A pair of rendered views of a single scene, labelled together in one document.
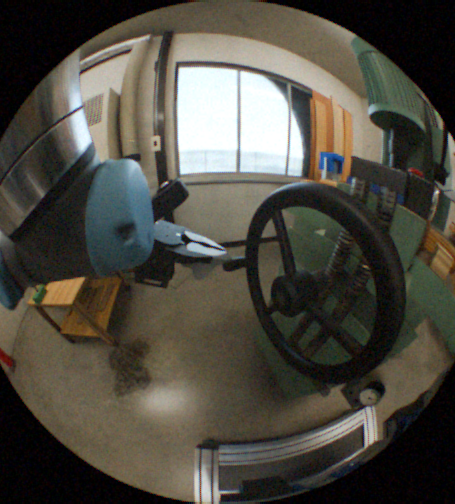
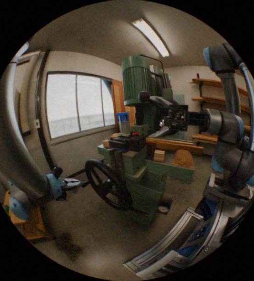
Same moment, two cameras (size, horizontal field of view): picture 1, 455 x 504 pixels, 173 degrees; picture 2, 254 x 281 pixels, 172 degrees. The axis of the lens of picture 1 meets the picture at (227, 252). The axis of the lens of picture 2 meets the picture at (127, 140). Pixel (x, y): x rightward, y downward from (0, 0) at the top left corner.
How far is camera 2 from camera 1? 20 cm
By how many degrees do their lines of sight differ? 34
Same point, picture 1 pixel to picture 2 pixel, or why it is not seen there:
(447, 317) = (172, 172)
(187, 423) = (112, 258)
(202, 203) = (66, 152)
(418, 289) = (152, 169)
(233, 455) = (141, 258)
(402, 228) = (126, 160)
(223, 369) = (110, 229)
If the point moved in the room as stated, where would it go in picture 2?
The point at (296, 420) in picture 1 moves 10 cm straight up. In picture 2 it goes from (159, 232) to (161, 231)
